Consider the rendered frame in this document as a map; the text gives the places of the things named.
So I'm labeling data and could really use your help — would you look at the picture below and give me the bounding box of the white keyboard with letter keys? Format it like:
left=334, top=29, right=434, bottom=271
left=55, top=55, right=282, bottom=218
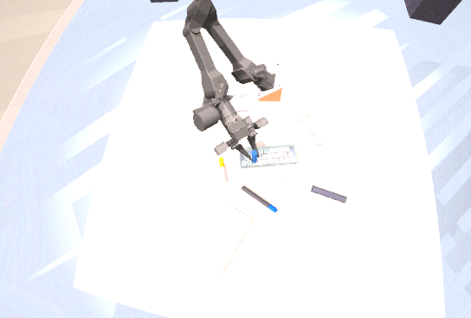
left=239, top=144, right=298, bottom=168

